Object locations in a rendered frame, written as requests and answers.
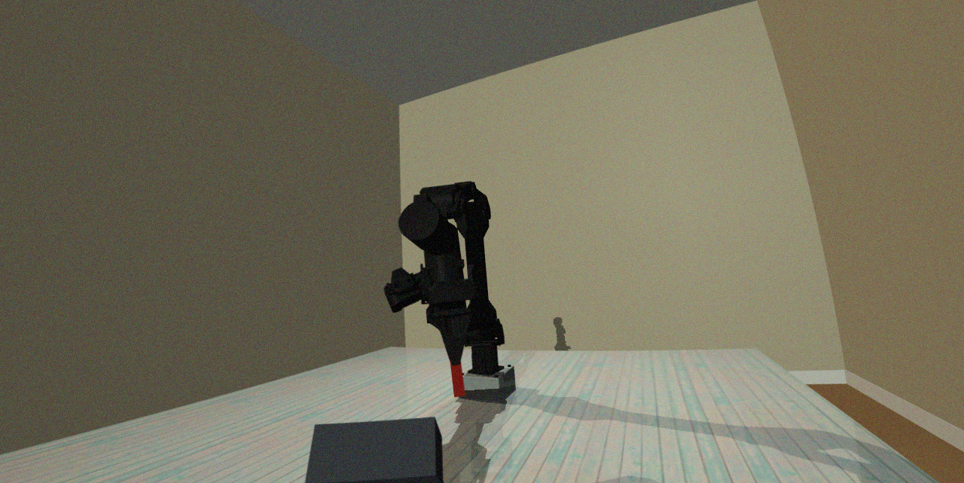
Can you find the red peg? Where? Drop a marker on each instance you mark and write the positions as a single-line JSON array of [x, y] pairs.
[[458, 382]]

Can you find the grey sloped panel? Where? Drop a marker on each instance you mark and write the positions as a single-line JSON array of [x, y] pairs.
[[384, 451]]

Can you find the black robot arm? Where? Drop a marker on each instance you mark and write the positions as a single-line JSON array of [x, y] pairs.
[[424, 222]]

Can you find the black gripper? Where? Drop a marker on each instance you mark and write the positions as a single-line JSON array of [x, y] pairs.
[[447, 307]]

